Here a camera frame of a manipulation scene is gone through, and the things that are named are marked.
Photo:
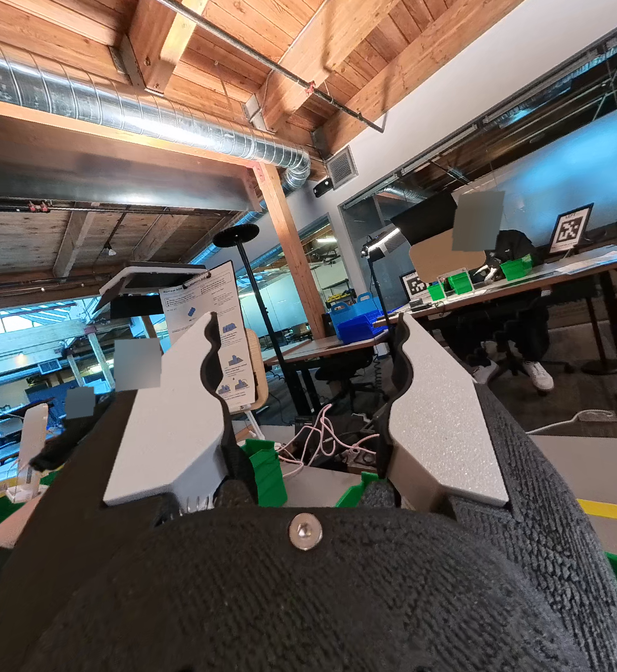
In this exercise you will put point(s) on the black floor lamp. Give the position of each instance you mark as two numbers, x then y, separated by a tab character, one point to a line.
235	236

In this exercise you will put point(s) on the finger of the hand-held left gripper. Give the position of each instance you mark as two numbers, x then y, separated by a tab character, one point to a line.
33	435

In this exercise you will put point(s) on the white tilted monitor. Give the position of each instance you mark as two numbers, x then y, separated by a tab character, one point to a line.
146	278

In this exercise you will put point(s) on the instruction sheet on stand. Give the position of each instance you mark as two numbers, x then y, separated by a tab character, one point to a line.
257	367

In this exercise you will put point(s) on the small green bin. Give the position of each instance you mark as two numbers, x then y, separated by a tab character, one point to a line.
436	292
459	283
516	267

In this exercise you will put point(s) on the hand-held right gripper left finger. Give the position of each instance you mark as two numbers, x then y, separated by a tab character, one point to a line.
177	425

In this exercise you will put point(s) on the wall vent grille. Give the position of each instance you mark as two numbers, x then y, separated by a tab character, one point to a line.
341	167

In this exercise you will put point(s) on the fiducial tag sign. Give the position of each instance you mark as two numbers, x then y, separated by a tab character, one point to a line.
571	228
415	283

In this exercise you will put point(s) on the black sprinkler pipe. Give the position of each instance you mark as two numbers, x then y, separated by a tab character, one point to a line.
266	61

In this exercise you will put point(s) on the white paper sheets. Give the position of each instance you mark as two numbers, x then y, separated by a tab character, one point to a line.
602	260

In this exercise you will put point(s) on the long wooden desk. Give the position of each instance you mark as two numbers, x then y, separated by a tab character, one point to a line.
550	275

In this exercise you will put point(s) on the silver air duct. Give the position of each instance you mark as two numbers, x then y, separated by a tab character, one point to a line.
130	113

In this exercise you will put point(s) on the printed instruction sheet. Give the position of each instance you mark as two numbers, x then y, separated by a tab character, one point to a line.
193	299

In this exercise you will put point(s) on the blue plastic bin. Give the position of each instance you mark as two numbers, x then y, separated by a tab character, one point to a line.
363	328

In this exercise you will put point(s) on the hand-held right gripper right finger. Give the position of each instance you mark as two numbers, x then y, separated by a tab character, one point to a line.
439	435

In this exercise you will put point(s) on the studio light on stand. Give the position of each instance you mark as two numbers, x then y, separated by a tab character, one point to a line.
384	242

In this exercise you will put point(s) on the wooden support post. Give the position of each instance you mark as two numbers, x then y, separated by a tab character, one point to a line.
287	236

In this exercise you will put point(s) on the wooden office desk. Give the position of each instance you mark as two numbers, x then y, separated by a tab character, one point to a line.
319	345

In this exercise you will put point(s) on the yellow tape strip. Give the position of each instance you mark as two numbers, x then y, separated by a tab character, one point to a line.
602	509

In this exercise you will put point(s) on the black office chair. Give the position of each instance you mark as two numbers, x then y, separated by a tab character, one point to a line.
345	370

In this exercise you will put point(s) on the tan rounded panel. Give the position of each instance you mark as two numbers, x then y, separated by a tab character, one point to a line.
434	257

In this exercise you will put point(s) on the black power adapter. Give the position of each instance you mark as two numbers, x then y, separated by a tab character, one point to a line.
306	420

